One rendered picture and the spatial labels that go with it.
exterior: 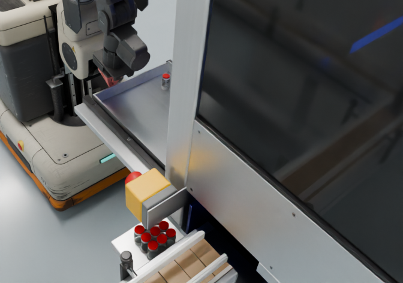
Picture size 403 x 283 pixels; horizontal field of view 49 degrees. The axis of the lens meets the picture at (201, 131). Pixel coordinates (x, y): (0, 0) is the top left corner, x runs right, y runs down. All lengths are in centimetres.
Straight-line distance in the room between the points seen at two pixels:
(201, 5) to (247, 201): 31
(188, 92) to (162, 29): 248
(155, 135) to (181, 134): 37
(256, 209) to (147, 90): 65
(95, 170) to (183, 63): 130
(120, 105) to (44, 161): 77
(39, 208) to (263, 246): 150
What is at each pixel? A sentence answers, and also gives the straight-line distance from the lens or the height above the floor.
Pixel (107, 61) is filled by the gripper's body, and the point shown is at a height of 102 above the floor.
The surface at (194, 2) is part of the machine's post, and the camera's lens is 63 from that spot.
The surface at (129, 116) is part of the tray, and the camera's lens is 120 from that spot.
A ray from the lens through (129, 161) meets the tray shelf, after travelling 109.
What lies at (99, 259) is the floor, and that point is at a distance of 196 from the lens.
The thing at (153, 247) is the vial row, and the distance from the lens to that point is 90.
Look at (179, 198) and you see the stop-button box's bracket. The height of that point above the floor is 100.
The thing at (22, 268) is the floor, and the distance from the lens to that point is 199.
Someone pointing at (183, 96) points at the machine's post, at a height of 123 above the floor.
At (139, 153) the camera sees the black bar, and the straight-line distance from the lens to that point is 108.
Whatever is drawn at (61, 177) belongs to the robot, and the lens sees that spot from 188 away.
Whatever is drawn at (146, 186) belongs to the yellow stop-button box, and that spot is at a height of 103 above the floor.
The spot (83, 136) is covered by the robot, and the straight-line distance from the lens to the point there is 200.
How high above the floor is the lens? 171
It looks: 45 degrees down
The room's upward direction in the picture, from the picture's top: 8 degrees clockwise
